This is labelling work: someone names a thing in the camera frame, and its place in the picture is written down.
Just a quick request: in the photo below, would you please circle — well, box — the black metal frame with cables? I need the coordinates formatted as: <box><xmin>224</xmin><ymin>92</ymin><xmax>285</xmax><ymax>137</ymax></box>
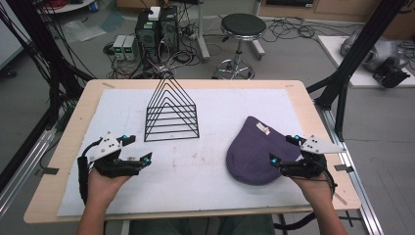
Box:
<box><xmin>0</xmin><ymin>0</ymin><xmax>96</xmax><ymax>194</ymax></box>

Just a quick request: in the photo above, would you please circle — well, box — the white desk leg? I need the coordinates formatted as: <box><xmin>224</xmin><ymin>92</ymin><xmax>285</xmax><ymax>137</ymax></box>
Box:
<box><xmin>195</xmin><ymin>0</ymin><xmax>211</xmax><ymax>64</ymax></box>
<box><xmin>250</xmin><ymin>0</ymin><xmax>267</xmax><ymax>61</ymax></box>

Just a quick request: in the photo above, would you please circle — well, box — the purple knitted beanie hat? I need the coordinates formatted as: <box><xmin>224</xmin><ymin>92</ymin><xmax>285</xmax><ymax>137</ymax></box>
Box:
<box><xmin>225</xmin><ymin>116</ymin><xmax>309</xmax><ymax>187</ymax></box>

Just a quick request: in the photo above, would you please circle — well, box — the black computer tower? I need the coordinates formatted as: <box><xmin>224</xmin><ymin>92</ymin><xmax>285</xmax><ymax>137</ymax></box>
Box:
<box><xmin>159</xmin><ymin>5</ymin><xmax>181</xmax><ymax>57</ymax></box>
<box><xmin>134</xmin><ymin>10</ymin><xmax>161</xmax><ymax>64</ymax></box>

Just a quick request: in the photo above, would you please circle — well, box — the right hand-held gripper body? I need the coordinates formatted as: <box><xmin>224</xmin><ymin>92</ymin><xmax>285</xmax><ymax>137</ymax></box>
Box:
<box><xmin>278</xmin><ymin>134</ymin><xmax>346</xmax><ymax>180</ymax></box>

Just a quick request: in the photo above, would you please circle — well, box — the black round stool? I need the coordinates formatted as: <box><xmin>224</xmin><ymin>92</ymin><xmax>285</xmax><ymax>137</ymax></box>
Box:
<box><xmin>211</xmin><ymin>13</ymin><xmax>268</xmax><ymax>81</ymax></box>

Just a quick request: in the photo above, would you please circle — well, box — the black device on platform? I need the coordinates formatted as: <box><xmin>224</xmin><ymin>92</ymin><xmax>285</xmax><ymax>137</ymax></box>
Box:
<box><xmin>372</xmin><ymin>58</ymin><xmax>412</xmax><ymax>89</ymax></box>

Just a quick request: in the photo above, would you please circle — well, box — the white box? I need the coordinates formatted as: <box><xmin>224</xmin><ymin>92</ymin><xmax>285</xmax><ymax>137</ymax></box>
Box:
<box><xmin>148</xmin><ymin>6</ymin><xmax>161</xmax><ymax>22</ymax></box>

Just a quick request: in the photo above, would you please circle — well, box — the white floor platform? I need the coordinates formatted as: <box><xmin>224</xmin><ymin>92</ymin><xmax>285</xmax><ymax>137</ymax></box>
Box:
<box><xmin>317</xmin><ymin>34</ymin><xmax>415</xmax><ymax>89</ymax></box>

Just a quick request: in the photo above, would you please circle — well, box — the aluminium rail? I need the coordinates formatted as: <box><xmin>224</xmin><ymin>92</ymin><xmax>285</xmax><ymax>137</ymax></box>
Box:
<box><xmin>313</xmin><ymin>103</ymin><xmax>386</xmax><ymax>235</ymax></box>
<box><xmin>0</xmin><ymin>127</ymin><xmax>57</xmax><ymax>218</ymax></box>

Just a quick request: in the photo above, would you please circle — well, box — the grey robot shell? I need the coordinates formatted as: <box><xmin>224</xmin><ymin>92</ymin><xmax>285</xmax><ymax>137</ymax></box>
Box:
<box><xmin>340</xmin><ymin>29</ymin><xmax>409</xmax><ymax>73</ymax></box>

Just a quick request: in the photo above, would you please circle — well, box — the grey power supply unit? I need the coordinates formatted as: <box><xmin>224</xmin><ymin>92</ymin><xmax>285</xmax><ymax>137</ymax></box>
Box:
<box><xmin>122</xmin><ymin>34</ymin><xmax>139</xmax><ymax>62</ymax></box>
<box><xmin>112</xmin><ymin>34</ymin><xmax>127</xmax><ymax>62</ymax></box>

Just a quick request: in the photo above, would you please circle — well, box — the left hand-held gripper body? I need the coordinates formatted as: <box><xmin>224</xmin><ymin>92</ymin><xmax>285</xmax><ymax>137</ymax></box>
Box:
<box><xmin>88</xmin><ymin>131</ymin><xmax>142</xmax><ymax>179</ymax></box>

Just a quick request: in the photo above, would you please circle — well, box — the tangle of floor cables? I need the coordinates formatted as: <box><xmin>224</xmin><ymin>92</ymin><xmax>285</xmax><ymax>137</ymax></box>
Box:
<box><xmin>262</xmin><ymin>15</ymin><xmax>355</xmax><ymax>44</ymax></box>

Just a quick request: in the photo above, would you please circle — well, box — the black wire rack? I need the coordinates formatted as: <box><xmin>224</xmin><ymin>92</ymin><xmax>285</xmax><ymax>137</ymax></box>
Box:
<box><xmin>143</xmin><ymin>75</ymin><xmax>201</xmax><ymax>143</ymax></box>

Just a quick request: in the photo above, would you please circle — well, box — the person's right hand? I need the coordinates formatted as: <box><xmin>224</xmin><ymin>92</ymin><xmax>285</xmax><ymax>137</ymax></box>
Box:
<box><xmin>291</xmin><ymin>174</ymin><xmax>335</xmax><ymax>205</ymax></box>

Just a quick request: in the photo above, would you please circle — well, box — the black metal frame post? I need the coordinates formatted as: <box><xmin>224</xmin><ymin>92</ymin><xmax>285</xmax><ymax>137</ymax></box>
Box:
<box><xmin>305</xmin><ymin>0</ymin><xmax>409</xmax><ymax>142</ymax></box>

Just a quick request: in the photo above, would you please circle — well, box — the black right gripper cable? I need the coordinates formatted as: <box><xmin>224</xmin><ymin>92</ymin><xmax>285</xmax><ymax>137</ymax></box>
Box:
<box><xmin>273</xmin><ymin>159</ymin><xmax>339</xmax><ymax>231</ymax></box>

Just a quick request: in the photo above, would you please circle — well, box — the grey tape strip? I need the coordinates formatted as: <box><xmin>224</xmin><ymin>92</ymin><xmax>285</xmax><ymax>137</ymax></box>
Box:
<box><xmin>34</xmin><ymin>166</ymin><xmax>61</xmax><ymax>176</ymax></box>
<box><xmin>333</xmin><ymin>164</ymin><xmax>355</xmax><ymax>173</ymax></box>

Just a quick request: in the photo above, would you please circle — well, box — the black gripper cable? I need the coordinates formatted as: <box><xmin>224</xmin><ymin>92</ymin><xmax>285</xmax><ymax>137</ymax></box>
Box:
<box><xmin>273</xmin><ymin>159</ymin><xmax>339</xmax><ymax>231</ymax></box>
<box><xmin>76</xmin><ymin>137</ymin><xmax>104</xmax><ymax>206</ymax></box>

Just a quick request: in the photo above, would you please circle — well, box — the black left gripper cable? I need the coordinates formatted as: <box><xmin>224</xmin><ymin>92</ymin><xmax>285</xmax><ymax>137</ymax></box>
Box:
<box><xmin>76</xmin><ymin>137</ymin><xmax>104</xmax><ymax>206</ymax></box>

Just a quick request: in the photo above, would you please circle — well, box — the white table mat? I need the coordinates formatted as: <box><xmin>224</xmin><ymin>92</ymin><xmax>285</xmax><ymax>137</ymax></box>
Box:
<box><xmin>56</xmin><ymin>87</ymin><xmax>311</xmax><ymax>218</ymax></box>

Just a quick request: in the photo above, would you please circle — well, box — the person's left hand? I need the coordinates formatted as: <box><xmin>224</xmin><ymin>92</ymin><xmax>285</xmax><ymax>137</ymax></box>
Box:
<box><xmin>86</xmin><ymin>167</ymin><xmax>132</xmax><ymax>208</ymax></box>

